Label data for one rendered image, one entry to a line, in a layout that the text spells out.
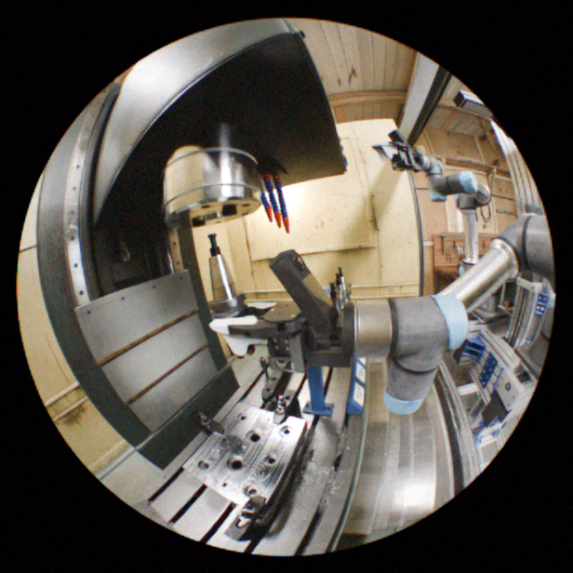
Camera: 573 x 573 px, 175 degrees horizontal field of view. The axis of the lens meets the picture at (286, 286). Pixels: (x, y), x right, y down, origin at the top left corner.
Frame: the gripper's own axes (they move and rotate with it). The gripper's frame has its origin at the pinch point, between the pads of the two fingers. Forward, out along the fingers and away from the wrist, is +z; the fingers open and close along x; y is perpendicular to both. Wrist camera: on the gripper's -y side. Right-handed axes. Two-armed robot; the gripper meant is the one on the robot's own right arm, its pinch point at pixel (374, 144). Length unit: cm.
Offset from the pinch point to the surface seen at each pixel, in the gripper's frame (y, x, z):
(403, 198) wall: 7, 44, -54
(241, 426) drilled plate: 74, -13, 55
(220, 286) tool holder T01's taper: 34, -17, 46
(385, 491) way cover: 101, -40, 18
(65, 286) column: 25, -13, 99
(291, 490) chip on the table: 83, -32, 45
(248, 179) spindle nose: 20.0, -19.8, 39.1
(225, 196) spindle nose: 23, -22, 42
